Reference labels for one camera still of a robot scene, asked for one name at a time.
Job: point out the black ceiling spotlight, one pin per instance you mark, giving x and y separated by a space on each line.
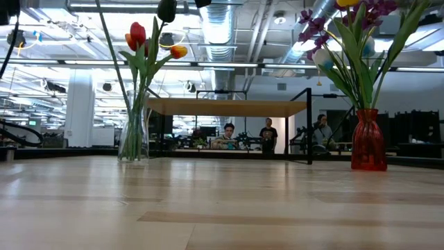
16 38
167 39

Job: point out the clear glass vase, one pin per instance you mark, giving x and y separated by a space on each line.
125 139

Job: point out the black tulip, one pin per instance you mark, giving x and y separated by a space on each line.
166 10
111 52

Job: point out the person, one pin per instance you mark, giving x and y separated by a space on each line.
268 135
227 135
322 132

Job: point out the orange tulip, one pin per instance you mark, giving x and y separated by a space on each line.
127 41

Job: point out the grey metal block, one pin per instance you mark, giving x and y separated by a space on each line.
8 154

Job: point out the red glass vase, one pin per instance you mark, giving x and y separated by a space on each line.
368 146

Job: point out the green potted plant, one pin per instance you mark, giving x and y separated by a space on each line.
199 142

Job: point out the pale blue tulip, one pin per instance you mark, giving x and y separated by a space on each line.
369 47

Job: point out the purple artificial flower bunch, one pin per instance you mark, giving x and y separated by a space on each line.
316 24

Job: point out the white round column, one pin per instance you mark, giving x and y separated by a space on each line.
79 111

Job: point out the yellow and red tulip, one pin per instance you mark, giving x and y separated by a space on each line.
178 52

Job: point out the silver ventilation duct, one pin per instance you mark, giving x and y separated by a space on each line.
218 31

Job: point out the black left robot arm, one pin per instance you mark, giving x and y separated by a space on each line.
8 8

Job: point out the black aluminium table frame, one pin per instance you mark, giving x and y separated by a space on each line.
416 162

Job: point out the black background robot arm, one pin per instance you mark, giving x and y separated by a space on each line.
248 139

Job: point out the black partition panels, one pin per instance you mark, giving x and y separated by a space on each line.
416 133

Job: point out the wooden shelf with black legs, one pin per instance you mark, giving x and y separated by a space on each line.
225 107

